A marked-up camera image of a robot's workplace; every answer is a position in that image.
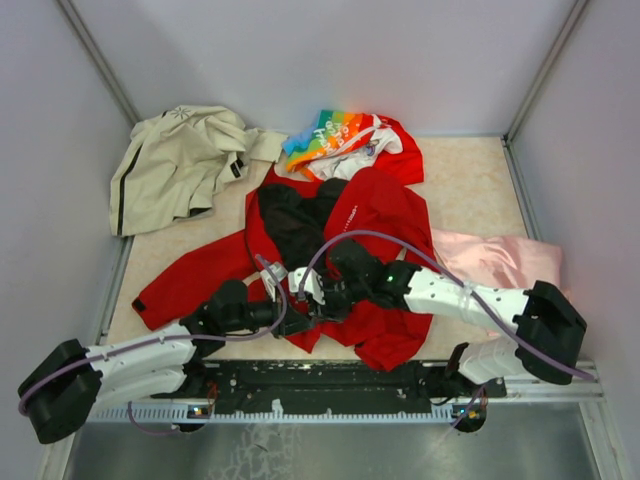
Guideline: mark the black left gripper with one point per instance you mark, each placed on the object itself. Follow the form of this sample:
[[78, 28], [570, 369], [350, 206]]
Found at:
[[293, 321]]

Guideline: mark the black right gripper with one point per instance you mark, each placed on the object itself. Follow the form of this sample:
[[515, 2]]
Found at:
[[329, 311]]

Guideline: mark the red jacket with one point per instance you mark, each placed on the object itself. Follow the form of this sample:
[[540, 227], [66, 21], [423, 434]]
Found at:
[[287, 221]]

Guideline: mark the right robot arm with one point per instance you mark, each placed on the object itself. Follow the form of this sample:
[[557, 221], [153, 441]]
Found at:
[[540, 332]]

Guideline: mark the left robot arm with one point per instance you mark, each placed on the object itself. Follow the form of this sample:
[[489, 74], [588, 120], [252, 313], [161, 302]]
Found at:
[[74, 381]]

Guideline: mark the beige jacket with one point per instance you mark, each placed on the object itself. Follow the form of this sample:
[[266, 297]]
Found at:
[[178, 161]]

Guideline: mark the pink satin cloth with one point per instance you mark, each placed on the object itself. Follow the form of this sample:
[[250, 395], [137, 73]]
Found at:
[[499, 261]]

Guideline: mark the rainbow white red garment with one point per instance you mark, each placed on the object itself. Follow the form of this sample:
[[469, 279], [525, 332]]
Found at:
[[339, 144]]

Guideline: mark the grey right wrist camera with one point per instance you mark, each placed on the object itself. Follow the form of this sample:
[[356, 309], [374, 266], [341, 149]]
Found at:
[[306, 283]]

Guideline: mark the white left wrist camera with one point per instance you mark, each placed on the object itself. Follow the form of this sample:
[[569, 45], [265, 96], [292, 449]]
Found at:
[[272, 276]]

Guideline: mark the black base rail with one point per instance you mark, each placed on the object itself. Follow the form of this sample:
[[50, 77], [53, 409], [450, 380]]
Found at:
[[310, 387]]

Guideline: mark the white slotted cable duct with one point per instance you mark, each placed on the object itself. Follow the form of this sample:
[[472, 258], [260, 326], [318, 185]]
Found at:
[[188, 412]]

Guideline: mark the right aluminium frame post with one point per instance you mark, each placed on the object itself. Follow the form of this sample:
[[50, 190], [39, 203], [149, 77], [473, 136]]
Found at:
[[551, 59]]

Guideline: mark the aluminium frame post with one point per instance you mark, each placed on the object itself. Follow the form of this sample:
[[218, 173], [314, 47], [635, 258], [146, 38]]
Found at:
[[97, 58], [551, 59]]

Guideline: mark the left aluminium frame post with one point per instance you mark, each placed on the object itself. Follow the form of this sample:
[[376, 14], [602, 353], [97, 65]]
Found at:
[[97, 58]]

